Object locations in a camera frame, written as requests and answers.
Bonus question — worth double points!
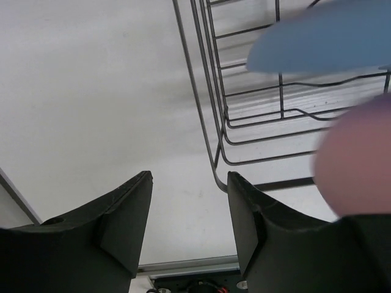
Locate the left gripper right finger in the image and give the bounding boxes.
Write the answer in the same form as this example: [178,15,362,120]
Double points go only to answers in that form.
[227,172,390,292]

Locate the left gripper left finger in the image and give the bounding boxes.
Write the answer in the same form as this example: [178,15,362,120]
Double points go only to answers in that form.
[1,171,153,292]

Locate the pink plate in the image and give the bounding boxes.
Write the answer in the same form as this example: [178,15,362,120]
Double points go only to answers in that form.
[313,93,390,216]

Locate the wire dish rack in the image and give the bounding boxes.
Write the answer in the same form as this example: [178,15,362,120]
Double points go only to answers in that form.
[173,1,390,191]

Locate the blue plate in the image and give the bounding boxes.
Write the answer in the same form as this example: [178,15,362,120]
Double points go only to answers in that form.
[246,1,390,73]

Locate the aluminium rail front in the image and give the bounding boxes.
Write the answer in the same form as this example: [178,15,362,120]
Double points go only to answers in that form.
[137,255,238,273]

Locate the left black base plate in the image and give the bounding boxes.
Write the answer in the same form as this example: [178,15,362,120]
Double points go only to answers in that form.
[147,270,249,293]

